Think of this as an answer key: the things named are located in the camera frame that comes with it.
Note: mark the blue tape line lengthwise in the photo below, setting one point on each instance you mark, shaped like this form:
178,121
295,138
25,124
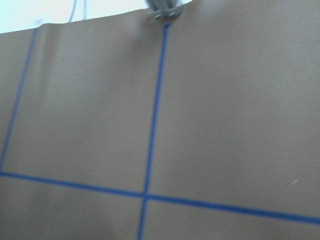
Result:
153,131

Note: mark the blue tape line crosswise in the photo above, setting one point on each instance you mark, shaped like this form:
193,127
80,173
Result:
313,220

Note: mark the aluminium frame post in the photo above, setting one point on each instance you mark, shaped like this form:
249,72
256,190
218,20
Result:
166,9

